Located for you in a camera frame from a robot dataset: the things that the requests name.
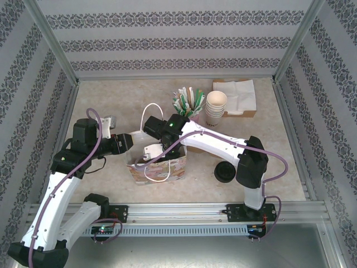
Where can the aluminium frame rail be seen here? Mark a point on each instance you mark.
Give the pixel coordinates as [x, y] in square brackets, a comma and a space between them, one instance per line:
[69, 111]
[175, 77]
[290, 125]

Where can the small circuit board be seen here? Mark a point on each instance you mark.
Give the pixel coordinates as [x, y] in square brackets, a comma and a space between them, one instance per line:
[103, 229]
[255, 229]

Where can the aluminium frame post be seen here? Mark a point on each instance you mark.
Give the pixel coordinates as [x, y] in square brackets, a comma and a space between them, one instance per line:
[299, 39]
[53, 42]

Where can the aluminium frame bar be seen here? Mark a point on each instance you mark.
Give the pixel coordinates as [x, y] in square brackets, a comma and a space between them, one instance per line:
[332, 245]

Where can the brown paper wrapped stick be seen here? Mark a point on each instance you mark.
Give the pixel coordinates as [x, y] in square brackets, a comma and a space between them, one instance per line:
[184, 110]

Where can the black mounting plate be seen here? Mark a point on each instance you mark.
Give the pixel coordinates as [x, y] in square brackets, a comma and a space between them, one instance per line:
[120, 213]
[232, 213]

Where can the stack of cream paper cups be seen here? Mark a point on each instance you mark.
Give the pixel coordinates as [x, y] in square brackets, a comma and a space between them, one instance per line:
[217, 97]

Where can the brown wooden stirrer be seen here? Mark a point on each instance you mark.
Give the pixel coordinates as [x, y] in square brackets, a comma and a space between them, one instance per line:
[191, 97]

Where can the white paper napkin stack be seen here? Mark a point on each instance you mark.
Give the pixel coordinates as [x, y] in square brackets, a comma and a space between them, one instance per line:
[234, 112]

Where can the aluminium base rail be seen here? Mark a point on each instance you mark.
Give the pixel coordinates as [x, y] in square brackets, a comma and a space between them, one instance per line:
[178, 213]

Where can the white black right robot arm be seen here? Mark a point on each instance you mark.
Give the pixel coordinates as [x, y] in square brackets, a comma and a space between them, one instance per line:
[212, 142]

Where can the brown cardboard napkin tray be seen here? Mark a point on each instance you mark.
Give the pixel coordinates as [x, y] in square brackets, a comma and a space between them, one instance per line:
[245, 114]

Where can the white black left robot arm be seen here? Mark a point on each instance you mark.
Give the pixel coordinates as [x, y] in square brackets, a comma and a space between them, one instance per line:
[55, 195]

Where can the cartoon print paper gift bag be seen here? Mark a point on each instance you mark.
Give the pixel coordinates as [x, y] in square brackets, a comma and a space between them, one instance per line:
[178, 167]

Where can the black plastic cup lid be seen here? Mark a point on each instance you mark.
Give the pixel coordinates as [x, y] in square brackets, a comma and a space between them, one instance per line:
[225, 172]

